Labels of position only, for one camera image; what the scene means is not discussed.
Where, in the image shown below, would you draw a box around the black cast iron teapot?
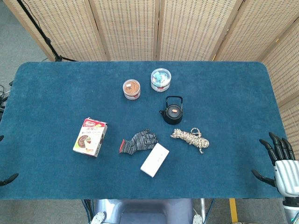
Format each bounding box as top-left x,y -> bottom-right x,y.
159,95 -> 184,125

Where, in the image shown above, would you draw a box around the black tripod stand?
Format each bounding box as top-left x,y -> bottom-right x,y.
16,0 -> 78,63

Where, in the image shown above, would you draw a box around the blue table cloth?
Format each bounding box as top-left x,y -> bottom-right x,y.
0,61 -> 287,200

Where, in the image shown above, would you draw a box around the clear jar colourful clips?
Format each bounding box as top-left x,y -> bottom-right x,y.
150,68 -> 172,93

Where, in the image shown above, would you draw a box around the silver metal table leg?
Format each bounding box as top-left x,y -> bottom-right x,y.
200,198 -> 208,223

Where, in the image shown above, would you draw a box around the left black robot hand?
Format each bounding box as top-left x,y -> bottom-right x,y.
0,134 -> 19,187

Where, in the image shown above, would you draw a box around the red white snack box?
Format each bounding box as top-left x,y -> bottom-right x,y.
72,117 -> 108,158

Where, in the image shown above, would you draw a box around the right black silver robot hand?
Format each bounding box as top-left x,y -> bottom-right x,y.
251,132 -> 299,199

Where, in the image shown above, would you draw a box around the woven rattan folding screen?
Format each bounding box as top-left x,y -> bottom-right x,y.
3,0 -> 299,164

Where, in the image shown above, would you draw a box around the grey blue robot torso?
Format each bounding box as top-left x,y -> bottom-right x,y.
90,198 -> 204,224

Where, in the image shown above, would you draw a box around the white cardboard box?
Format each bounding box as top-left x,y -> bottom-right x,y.
140,142 -> 170,178

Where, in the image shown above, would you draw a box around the grey knit work glove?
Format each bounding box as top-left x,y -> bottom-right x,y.
119,128 -> 159,156

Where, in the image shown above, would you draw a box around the clear jar brown rubber bands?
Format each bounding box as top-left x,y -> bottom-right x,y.
122,79 -> 141,101

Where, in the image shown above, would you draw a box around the black kettle lid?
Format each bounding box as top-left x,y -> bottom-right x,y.
166,106 -> 182,117

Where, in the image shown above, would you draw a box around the beige brown rope bundle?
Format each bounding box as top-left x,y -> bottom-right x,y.
170,127 -> 210,154

